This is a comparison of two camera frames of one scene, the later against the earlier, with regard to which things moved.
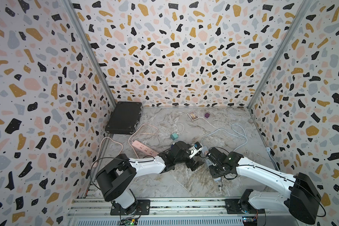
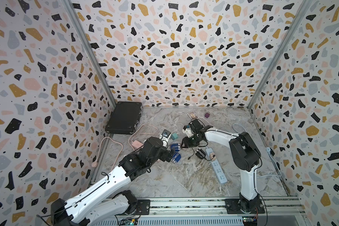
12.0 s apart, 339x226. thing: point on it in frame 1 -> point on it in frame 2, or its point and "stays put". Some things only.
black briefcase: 124,117 stays put
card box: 192,115 stays put
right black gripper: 213,175 -> 186,143
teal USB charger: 174,136 stays put
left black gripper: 190,164 -> 166,152
